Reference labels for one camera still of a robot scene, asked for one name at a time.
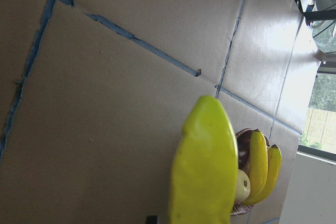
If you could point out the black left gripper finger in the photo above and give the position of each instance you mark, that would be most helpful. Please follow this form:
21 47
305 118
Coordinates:
153 219

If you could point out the yellow banana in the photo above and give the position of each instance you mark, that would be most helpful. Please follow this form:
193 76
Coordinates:
205 166
258 169
274 166

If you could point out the brown wicker basket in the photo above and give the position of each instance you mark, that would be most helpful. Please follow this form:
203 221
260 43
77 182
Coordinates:
239 209

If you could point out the pink white apple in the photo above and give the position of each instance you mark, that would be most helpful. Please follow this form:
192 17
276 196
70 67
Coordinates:
242 187

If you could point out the dark red fruit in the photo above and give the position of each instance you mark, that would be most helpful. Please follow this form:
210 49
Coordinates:
243 142

